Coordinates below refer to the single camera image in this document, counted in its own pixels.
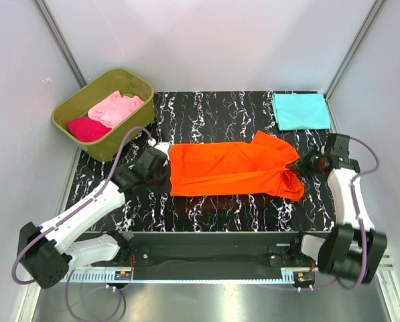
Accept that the orange t shirt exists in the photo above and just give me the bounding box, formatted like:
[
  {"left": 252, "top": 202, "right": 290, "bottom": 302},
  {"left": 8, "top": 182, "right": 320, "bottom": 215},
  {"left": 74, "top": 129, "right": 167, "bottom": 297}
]
[{"left": 169, "top": 131, "right": 305, "bottom": 202}]

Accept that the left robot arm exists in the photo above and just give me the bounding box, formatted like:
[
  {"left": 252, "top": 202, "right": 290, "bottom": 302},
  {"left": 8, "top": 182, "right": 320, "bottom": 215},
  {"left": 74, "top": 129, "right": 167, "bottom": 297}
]
[{"left": 17, "top": 142, "right": 170, "bottom": 289}]

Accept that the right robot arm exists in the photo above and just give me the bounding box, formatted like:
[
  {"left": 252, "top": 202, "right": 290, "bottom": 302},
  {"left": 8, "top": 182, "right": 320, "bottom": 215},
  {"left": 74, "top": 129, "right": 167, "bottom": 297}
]
[{"left": 287, "top": 133, "right": 387, "bottom": 287}]

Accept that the folded teal t shirt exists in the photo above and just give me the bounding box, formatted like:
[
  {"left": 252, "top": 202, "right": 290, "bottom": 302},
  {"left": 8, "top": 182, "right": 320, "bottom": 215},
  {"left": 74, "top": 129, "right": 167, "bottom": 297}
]
[{"left": 271, "top": 93, "right": 331, "bottom": 131}]

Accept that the pink t shirt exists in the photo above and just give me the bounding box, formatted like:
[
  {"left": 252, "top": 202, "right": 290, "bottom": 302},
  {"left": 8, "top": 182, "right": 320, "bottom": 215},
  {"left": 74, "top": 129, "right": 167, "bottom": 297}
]
[{"left": 87, "top": 91, "right": 143, "bottom": 129}]

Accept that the olive green plastic bin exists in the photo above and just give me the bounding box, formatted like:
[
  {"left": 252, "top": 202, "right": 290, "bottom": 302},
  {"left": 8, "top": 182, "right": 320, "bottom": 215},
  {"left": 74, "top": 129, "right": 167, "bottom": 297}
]
[{"left": 51, "top": 68, "right": 155, "bottom": 162}]

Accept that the magenta t shirt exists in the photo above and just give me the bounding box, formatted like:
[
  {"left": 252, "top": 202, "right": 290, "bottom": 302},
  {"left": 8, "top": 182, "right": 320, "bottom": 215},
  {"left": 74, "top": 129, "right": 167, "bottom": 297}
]
[{"left": 67, "top": 116, "right": 111, "bottom": 142}]

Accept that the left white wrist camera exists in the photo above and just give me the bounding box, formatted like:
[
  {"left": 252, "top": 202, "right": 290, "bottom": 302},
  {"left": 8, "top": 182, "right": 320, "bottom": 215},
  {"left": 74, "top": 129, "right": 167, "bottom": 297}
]
[{"left": 147, "top": 138, "right": 171, "bottom": 156}]

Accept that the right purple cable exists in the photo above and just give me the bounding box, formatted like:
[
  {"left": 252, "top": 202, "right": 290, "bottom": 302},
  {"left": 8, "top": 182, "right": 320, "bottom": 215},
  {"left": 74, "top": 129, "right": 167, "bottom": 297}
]
[{"left": 299, "top": 136, "right": 380, "bottom": 291}]

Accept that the purple cable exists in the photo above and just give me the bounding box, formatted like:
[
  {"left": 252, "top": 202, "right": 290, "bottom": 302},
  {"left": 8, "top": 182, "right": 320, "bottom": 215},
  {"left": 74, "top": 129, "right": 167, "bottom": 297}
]
[
  {"left": 299, "top": 136, "right": 380, "bottom": 291},
  {"left": 11, "top": 125, "right": 157, "bottom": 321}
]

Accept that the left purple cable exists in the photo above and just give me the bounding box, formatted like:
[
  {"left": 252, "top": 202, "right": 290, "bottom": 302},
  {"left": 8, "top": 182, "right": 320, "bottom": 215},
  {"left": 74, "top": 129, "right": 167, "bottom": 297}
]
[{"left": 11, "top": 125, "right": 157, "bottom": 321}]

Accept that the slotted cable duct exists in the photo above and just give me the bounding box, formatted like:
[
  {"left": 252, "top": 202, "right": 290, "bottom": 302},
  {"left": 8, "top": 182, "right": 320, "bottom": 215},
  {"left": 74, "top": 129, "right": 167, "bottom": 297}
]
[{"left": 62, "top": 268, "right": 315, "bottom": 284}]

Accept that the right aluminium frame post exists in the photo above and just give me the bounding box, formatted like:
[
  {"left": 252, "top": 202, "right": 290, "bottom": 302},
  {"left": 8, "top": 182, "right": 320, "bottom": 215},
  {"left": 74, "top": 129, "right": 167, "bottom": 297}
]
[{"left": 324, "top": 0, "right": 387, "bottom": 101}]

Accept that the aluminium frame post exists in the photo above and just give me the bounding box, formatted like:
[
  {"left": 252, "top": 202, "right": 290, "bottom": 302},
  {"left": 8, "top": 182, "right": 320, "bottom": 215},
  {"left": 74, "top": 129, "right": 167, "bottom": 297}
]
[
  {"left": 32, "top": 0, "right": 87, "bottom": 88},
  {"left": 324, "top": 0, "right": 387, "bottom": 101}
]

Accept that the left aluminium frame post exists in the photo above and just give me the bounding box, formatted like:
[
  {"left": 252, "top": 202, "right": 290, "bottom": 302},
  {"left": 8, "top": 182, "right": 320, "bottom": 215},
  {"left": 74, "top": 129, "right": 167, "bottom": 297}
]
[{"left": 32, "top": 0, "right": 87, "bottom": 88}]

